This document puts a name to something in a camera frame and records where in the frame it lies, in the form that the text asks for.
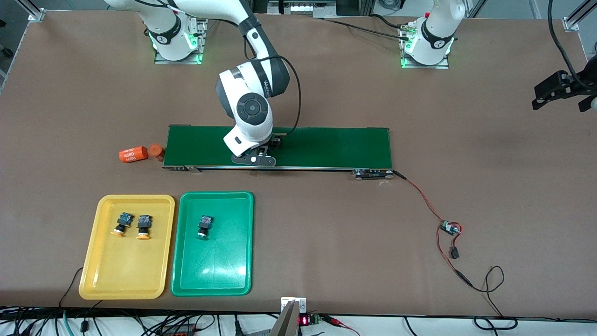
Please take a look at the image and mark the green plastic tray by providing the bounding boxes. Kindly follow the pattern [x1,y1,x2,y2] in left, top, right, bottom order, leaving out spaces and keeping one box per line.
[171,191,255,297]

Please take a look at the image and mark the green conveyor belt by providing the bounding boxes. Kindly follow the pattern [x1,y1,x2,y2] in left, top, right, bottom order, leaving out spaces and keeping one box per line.
[161,125,395,181]

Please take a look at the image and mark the thin black table cable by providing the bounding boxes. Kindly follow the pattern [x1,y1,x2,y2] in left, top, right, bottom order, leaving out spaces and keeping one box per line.
[59,266,84,308]

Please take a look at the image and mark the aluminium frame post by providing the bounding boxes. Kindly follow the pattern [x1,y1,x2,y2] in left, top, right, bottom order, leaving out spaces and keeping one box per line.
[562,0,597,31]
[466,0,488,19]
[27,0,46,22]

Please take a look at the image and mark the yellow plastic tray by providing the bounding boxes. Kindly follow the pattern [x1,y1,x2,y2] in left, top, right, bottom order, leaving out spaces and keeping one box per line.
[78,194,176,300]

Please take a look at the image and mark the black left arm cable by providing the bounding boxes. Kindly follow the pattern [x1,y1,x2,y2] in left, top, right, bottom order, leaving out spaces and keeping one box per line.
[548,0,589,89]

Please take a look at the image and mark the green mushroom push button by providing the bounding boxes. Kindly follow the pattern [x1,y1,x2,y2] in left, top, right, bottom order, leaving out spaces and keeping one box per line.
[196,215,214,241]

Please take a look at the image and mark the grey camera pole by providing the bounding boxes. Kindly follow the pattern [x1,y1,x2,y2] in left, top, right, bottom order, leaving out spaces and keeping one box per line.
[269,301,300,336]

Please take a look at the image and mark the red black conveyor wire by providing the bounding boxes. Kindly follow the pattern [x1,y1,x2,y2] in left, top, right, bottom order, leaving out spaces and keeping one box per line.
[392,170,449,225]

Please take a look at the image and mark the grey electronics unit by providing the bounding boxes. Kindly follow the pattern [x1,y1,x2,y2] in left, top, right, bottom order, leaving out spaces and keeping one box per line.
[268,0,337,17]

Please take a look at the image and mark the yellow mushroom push button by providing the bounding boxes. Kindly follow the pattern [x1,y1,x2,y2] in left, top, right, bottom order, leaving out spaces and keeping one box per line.
[136,214,153,241]
[111,211,135,238]

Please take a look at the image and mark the black red power strip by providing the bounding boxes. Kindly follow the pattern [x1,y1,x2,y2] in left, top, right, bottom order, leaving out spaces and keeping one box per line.
[159,324,196,336]

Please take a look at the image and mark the red black power lead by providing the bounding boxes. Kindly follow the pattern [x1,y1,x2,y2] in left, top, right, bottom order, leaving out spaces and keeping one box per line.
[436,226,505,318]

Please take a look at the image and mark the red probe lead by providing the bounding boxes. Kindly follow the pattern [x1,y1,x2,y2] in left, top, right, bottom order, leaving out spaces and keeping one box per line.
[322,315,361,336]

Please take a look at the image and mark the silver camera mount bracket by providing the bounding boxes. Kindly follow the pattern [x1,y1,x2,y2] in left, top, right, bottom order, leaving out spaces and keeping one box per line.
[280,296,308,314]

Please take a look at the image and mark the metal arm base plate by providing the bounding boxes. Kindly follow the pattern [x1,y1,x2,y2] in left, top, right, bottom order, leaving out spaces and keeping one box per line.
[154,13,208,65]
[400,23,451,70]

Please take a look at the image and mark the black base cable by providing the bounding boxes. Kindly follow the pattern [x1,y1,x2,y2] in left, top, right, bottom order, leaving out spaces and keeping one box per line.
[321,13,411,42]

